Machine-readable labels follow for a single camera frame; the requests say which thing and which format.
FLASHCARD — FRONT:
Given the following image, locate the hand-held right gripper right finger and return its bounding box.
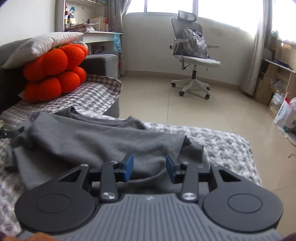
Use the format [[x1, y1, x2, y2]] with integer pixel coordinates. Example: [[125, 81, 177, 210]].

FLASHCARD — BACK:
[[165, 154, 245, 202]]

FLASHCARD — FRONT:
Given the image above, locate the white desk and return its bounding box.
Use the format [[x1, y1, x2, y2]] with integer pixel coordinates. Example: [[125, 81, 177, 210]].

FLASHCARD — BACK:
[[82, 31, 125, 77]]

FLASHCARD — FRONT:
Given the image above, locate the orange pumpkin cushion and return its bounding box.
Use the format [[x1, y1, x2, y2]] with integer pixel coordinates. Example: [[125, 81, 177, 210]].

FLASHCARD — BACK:
[[23, 66, 88, 104], [23, 43, 88, 82]]

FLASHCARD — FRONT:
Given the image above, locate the blue plastic bag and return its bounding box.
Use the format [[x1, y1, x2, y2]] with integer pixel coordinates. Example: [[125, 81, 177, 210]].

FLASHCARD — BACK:
[[112, 32, 122, 53]]

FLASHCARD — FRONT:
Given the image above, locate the wooden shelf unit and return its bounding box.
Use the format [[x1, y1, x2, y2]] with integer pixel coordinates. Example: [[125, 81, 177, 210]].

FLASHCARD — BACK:
[[261, 39, 296, 117]]

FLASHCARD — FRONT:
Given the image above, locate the white paper bag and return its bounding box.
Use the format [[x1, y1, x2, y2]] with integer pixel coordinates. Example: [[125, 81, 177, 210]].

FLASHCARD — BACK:
[[272, 92, 296, 134]]

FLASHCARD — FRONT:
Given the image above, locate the white office chair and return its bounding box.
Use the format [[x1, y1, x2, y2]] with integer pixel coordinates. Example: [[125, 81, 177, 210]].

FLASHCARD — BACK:
[[170, 10, 222, 100]]

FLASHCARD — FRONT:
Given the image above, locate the grey checked quilted blanket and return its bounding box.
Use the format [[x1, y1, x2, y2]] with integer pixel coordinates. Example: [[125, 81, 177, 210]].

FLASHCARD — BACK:
[[0, 74, 264, 235]]

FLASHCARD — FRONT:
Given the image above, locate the cardboard box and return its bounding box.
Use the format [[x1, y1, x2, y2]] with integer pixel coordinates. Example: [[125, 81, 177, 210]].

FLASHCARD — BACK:
[[253, 62, 278, 105]]

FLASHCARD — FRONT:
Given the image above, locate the white pillow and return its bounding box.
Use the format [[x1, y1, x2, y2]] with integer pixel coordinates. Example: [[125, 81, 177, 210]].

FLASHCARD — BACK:
[[2, 32, 84, 70]]

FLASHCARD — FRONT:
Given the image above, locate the grey backpack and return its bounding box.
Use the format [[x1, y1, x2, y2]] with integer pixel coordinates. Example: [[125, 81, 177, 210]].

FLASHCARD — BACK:
[[173, 27, 210, 59]]

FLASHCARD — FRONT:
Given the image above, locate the stack of books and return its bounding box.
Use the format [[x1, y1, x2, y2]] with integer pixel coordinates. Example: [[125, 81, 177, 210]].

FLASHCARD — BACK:
[[64, 22, 110, 32]]

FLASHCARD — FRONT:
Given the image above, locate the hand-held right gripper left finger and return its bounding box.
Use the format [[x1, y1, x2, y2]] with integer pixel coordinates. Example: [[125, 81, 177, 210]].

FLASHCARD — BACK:
[[55, 152, 135, 202]]

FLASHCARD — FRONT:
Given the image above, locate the grey t-shirt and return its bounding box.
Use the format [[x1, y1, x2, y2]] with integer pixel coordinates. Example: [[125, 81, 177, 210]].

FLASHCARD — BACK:
[[4, 106, 205, 191]]

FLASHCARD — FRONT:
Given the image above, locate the grey sofa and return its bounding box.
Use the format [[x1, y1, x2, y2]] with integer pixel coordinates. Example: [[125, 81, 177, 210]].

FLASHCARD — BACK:
[[0, 39, 121, 119]]

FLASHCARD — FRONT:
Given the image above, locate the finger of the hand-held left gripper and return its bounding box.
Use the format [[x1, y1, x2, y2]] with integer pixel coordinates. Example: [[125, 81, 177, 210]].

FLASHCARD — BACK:
[[0, 128, 15, 139]]

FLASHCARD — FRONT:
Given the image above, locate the window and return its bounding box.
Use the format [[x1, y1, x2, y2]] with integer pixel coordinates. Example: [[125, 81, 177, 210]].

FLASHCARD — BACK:
[[126, 0, 296, 44]]

